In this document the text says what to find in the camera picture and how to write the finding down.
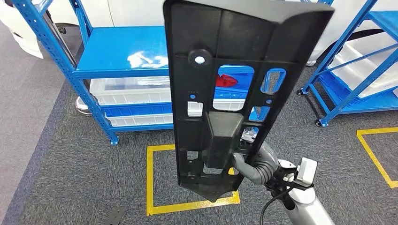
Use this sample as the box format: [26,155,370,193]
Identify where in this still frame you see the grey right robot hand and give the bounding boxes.
[232,126,280,186]

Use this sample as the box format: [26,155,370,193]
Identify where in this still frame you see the black plastic licence plate bracket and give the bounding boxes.
[162,0,336,203]

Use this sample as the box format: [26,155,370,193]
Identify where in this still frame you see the blue metal shelf rack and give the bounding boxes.
[296,0,398,128]
[11,0,336,147]

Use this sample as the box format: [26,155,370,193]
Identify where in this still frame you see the black robot body part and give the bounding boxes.
[102,208,125,225]

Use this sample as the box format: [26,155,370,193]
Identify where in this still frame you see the red car tail lamp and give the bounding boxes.
[215,73,239,89]

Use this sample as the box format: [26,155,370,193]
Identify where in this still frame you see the yellow floor tape square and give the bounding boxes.
[145,144,241,217]

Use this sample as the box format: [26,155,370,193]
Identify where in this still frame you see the chrome round stand base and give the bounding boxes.
[75,96,92,116]

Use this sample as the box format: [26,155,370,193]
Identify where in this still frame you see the white car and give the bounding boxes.
[0,0,398,67]

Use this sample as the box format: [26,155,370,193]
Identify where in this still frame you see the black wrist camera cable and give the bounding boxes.
[259,186,295,225]

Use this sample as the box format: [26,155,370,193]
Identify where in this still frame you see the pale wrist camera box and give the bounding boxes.
[295,157,320,189]

